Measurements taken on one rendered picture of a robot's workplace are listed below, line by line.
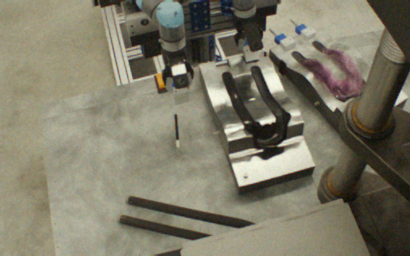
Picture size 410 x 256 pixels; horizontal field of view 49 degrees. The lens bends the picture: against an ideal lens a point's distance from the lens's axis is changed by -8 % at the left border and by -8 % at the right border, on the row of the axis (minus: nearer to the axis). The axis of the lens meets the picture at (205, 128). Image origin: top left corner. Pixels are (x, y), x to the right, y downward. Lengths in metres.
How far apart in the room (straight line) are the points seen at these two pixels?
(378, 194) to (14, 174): 2.12
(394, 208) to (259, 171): 0.61
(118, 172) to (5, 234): 1.12
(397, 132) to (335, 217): 0.19
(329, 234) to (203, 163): 0.89
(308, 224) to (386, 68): 0.29
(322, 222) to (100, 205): 0.95
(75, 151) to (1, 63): 1.72
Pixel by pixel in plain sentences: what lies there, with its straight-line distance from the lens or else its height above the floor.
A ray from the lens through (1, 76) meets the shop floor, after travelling 3.28.
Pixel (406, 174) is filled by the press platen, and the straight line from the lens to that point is 0.83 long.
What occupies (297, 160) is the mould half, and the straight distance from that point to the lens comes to 1.59.
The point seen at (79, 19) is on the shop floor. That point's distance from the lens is 3.44.
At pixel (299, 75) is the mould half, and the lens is 1.78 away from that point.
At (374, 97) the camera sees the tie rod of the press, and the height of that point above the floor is 1.63.
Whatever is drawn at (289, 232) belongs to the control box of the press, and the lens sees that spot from 0.81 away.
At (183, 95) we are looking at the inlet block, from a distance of 1.62.
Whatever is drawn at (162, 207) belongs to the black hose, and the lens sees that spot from 1.51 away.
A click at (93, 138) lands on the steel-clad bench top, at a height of 0.80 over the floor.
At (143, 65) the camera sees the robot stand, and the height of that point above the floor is 0.21.
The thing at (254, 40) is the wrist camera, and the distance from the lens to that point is 1.60.
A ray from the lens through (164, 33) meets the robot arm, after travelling 1.42.
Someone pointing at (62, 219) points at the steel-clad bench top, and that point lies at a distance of 1.62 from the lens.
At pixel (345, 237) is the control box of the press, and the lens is 0.82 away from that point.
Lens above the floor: 2.21
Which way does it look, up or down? 56 degrees down
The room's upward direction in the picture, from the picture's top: 3 degrees counter-clockwise
